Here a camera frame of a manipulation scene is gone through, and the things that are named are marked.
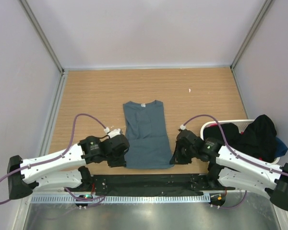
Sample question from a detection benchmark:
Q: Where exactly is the white slotted cable duct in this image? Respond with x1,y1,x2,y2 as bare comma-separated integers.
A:
31,193,210,204

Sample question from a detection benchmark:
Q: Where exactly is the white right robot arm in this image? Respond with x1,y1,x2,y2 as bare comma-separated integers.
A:
170,129,288,211

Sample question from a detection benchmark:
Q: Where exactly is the black t-shirt in basket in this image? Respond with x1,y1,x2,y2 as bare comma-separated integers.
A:
204,114,278,163

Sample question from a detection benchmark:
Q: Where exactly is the white laundry basket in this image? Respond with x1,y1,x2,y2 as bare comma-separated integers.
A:
200,118,282,167

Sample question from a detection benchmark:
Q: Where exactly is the blue garment in basket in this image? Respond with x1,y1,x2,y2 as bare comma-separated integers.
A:
275,137,288,158

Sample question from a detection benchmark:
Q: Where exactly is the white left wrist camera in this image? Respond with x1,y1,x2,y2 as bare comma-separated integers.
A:
104,127,122,138

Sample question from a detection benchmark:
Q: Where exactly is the aluminium left frame rail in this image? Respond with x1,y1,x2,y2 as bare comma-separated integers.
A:
18,0,64,75

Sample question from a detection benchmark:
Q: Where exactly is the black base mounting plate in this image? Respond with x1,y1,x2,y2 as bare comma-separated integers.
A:
92,173,234,193

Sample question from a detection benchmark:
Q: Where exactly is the teal blue t-shirt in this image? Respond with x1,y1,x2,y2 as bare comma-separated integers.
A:
123,100,173,170

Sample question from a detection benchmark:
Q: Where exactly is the aluminium frame rail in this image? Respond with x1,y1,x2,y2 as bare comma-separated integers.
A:
230,0,275,72
18,0,64,75
19,172,283,194

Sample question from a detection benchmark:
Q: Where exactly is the aluminium front frame rail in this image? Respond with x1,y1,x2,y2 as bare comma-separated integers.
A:
19,172,283,194

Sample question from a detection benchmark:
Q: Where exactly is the aluminium right frame rail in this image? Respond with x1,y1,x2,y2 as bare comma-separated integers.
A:
230,0,275,72

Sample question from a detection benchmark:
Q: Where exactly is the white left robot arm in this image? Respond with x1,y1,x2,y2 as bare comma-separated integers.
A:
7,134,130,200

